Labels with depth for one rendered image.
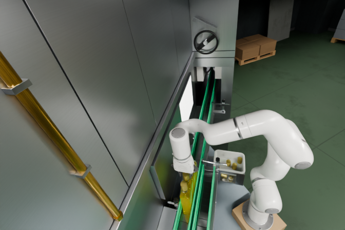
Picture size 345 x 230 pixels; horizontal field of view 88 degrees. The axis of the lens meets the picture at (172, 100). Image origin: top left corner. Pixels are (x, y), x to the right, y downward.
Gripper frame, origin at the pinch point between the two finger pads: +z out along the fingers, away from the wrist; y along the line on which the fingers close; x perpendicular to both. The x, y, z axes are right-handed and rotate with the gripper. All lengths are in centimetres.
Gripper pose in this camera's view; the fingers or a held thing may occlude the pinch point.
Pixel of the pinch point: (185, 173)
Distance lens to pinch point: 103.6
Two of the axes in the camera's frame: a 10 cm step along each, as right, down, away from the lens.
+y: 9.5, 0.6, -3.1
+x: 2.8, -6.1, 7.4
